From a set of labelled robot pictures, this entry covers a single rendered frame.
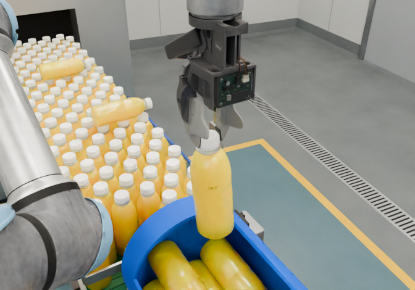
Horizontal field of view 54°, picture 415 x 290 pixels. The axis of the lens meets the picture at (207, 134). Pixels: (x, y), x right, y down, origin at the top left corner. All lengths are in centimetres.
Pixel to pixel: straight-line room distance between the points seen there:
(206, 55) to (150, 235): 40
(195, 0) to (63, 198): 33
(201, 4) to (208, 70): 8
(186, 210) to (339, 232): 190
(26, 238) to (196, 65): 31
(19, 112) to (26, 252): 24
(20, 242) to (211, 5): 37
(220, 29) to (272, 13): 553
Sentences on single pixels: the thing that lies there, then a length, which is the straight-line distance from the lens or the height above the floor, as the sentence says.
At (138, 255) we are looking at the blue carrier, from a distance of 84.
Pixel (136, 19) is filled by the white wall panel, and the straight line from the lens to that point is 524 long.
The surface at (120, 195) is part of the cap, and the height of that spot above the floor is 110.
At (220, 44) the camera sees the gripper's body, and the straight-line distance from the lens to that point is 52.
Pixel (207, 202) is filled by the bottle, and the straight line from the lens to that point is 70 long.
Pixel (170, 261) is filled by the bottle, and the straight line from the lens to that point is 85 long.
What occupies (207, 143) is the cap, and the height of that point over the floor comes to 144.
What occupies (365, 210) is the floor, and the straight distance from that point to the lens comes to 286.
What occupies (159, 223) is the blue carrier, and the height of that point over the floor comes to 122.
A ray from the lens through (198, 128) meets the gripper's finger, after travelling 60.
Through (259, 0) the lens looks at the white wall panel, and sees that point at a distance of 588.
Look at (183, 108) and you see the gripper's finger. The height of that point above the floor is 151.
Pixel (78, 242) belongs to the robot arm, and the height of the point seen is 136.
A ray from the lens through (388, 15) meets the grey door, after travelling 497.
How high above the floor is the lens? 179
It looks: 31 degrees down
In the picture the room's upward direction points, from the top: straight up
